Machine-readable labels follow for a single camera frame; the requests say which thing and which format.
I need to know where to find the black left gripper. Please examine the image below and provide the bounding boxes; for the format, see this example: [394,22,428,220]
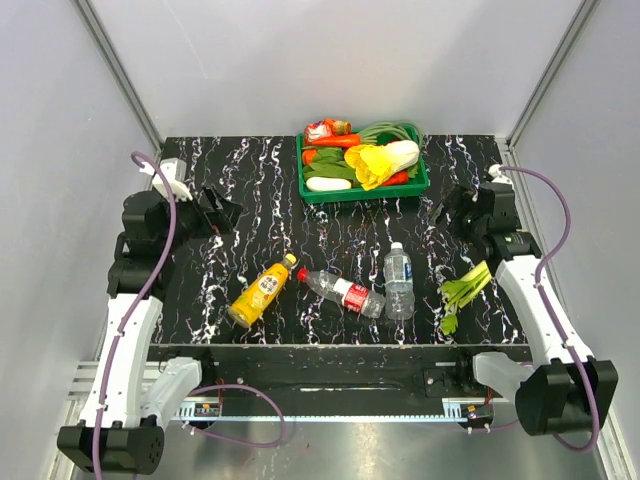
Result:
[159,183,244,253]

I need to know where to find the blue label clear bottle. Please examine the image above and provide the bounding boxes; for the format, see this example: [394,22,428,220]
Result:
[383,242,415,322]

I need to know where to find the yellow juice bottle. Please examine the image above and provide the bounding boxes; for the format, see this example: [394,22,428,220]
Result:
[228,253,297,329]

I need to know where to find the red label clear bottle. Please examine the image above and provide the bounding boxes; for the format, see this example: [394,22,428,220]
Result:
[297,268,386,319]

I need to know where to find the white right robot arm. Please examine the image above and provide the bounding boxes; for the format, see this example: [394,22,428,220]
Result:
[428,182,618,436]

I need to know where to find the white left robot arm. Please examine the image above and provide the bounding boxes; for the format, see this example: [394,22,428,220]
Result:
[57,187,243,476]

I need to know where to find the red pepper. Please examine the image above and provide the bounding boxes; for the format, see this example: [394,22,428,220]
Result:
[382,170,410,187]

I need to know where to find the green plastic basket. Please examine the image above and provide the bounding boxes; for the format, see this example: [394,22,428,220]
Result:
[296,120,430,204]

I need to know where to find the green celery stalk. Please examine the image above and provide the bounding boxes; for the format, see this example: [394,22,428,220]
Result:
[439,261,492,336]

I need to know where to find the yellow napa cabbage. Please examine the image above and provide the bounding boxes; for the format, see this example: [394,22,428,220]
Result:
[344,140,420,191]

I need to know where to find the green long beans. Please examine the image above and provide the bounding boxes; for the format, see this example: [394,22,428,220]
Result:
[357,121,424,147]

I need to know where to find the white radish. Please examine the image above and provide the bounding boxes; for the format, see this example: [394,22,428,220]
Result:
[305,176,352,192]

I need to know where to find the small orange carrot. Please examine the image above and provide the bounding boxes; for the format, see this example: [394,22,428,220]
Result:
[302,149,318,165]

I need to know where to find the green leafy vegetable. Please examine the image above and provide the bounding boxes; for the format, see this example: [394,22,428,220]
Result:
[303,147,356,181]

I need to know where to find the long orange carrot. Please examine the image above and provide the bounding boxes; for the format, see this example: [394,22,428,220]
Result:
[307,134,362,148]

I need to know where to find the red white snack packet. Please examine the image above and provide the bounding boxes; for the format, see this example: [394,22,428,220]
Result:
[303,118,352,145]

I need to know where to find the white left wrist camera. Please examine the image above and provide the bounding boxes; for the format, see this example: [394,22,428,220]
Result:
[139,158,193,202]

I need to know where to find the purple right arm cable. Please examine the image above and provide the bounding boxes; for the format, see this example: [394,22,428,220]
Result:
[498,166,601,453]

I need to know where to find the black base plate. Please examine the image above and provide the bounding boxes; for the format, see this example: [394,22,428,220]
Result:
[148,344,532,398]

